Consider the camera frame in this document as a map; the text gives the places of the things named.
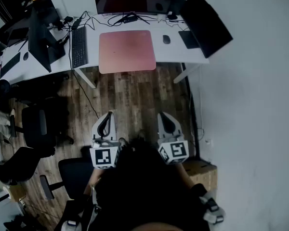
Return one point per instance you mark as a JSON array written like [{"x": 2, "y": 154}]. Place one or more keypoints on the cardboard box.
[{"x": 203, "y": 173}]

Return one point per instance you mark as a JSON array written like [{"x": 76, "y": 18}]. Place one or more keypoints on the black office chair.
[
  {"x": 38, "y": 126},
  {"x": 72, "y": 177},
  {"x": 19, "y": 163}
]

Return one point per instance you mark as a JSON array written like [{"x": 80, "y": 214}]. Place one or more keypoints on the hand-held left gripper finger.
[
  {"x": 96, "y": 129},
  {"x": 112, "y": 129}
]

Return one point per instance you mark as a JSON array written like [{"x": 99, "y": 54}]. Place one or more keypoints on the pink desk mat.
[{"x": 126, "y": 52}]

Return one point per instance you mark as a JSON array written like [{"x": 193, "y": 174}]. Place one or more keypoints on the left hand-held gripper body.
[{"x": 103, "y": 154}]

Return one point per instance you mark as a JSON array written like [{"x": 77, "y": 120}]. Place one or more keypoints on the white desk with laptop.
[{"x": 26, "y": 67}]

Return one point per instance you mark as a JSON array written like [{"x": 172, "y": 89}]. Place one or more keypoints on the black monitor with angled stand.
[{"x": 39, "y": 41}]

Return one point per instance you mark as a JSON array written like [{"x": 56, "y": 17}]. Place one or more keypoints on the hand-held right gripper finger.
[
  {"x": 161, "y": 129},
  {"x": 177, "y": 129}
]

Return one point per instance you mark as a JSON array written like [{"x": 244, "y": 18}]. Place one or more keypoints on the person's left forearm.
[{"x": 96, "y": 177}]

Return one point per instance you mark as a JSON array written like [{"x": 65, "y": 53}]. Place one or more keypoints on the black power adapter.
[{"x": 68, "y": 19}]

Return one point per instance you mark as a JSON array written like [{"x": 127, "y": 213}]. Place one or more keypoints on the person's shoe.
[{"x": 122, "y": 143}]

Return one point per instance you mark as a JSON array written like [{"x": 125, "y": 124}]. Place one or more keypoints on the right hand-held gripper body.
[{"x": 175, "y": 151}]

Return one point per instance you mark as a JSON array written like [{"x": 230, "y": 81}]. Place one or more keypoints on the small black keyboard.
[{"x": 10, "y": 65}]

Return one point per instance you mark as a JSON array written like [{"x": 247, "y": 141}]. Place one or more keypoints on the dark oval mouse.
[{"x": 25, "y": 56}]

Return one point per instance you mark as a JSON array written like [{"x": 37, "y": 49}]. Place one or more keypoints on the black monitor with square base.
[{"x": 206, "y": 24}]

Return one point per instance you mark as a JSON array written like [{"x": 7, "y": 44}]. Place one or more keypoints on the black laptop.
[{"x": 12, "y": 34}]

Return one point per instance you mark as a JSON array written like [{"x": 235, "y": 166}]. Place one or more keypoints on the black computer mouse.
[{"x": 166, "y": 39}]

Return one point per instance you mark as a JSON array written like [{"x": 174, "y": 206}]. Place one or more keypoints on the person's right forearm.
[{"x": 185, "y": 177}]

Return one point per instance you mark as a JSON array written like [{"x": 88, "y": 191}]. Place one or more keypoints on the person's black clothing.
[{"x": 144, "y": 184}]

